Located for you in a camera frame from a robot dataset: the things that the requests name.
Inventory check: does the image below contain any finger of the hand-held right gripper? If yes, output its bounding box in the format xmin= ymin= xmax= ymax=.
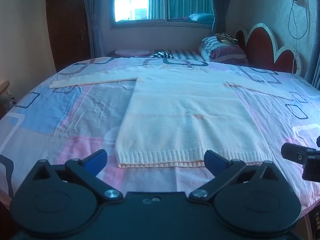
xmin=281 ymin=142 xmax=318 ymax=162
xmin=302 ymin=155 xmax=320 ymax=181

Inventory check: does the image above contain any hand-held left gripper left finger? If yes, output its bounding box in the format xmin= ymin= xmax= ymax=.
xmin=24 ymin=149 xmax=124 ymax=203

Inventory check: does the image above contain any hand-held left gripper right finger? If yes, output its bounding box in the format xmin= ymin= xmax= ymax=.
xmin=189 ymin=150 xmax=288 ymax=203

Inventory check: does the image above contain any cream knit sweater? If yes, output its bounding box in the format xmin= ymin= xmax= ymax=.
xmin=49 ymin=64 xmax=300 ymax=169

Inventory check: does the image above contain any pink and blue patterned blanket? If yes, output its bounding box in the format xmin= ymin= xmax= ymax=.
xmin=0 ymin=56 xmax=320 ymax=220

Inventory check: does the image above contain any red and white headboard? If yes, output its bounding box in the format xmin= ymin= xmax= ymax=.
xmin=235 ymin=23 xmax=303 ymax=76

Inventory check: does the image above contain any striped pillow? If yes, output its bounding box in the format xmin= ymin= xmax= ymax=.
xmin=199 ymin=35 xmax=248 ymax=63

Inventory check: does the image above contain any striped bed sheet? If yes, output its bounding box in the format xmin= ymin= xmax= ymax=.
xmin=110 ymin=49 xmax=208 ymax=62

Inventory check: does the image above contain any pink pillow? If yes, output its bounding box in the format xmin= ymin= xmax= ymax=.
xmin=114 ymin=49 xmax=153 ymax=57

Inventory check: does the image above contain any wooden furniture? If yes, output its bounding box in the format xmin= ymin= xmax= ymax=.
xmin=0 ymin=80 xmax=18 ymax=118

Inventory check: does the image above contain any striped garment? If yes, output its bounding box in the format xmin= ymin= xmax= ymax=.
xmin=150 ymin=51 xmax=179 ymax=60

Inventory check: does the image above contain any gold patterned cloth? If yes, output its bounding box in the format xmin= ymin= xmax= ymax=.
xmin=215 ymin=32 xmax=238 ymax=45

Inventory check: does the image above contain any dark wooden wardrobe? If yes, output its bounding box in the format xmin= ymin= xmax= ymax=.
xmin=46 ymin=0 xmax=91 ymax=66

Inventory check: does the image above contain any grey curtain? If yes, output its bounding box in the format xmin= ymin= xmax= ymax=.
xmin=82 ymin=0 xmax=115 ymax=58
xmin=209 ymin=0 xmax=236 ymax=35

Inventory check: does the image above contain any window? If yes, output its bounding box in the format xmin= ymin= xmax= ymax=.
xmin=114 ymin=0 xmax=215 ymax=23

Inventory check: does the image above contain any black cable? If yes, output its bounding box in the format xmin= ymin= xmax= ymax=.
xmin=288 ymin=0 xmax=312 ymax=73

